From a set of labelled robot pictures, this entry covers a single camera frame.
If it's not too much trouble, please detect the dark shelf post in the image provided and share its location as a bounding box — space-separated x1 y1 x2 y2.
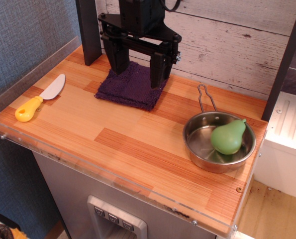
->
76 0 102 66
261 20 296 121

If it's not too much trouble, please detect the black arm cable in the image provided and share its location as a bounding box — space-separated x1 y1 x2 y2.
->
160 0 182 12

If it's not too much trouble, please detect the dark right shelf post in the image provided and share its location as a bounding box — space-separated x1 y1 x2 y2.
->
261 20 296 121

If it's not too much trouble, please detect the silver toy fridge cabinet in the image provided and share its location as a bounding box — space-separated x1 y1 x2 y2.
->
33 153 215 239

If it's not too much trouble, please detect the dark left shelf post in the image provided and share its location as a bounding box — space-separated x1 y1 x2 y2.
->
76 0 102 66

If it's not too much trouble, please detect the silver dispenser panel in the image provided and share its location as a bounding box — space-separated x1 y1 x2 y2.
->
87 195 148 239

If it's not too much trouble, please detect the green toy pear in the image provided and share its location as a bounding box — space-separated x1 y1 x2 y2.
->
210 119 246 155

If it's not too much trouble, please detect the purple folded cloth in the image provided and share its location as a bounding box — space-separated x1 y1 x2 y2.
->
95 61 167 111

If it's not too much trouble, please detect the stainless steel pot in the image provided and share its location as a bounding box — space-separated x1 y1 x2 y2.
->
183 84 256 173

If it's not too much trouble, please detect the clear acrylic guard rail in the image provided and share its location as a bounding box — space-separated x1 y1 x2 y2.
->
0 117 241 239

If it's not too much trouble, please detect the orange and black object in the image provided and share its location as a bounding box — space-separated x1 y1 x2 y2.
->
0 224 28 239

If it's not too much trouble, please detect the yellow-handled toy knife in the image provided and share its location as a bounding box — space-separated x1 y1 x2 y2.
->
14 74 66 122

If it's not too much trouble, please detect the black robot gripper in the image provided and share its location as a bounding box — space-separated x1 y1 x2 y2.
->
98 0 182 89

